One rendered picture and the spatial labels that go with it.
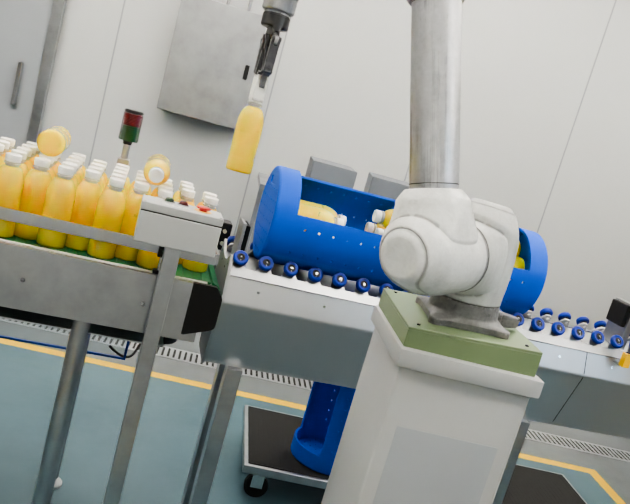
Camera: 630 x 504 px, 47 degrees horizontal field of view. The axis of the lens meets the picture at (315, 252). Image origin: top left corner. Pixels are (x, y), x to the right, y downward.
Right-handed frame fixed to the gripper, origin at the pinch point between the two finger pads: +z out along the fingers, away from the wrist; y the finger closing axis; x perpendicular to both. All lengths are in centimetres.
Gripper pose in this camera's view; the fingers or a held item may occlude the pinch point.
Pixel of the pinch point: (258, 88)
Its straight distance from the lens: 201.3
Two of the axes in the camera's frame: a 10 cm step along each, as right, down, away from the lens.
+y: -3.1, -2.1, 9.3
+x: -9.2, -2.0, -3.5
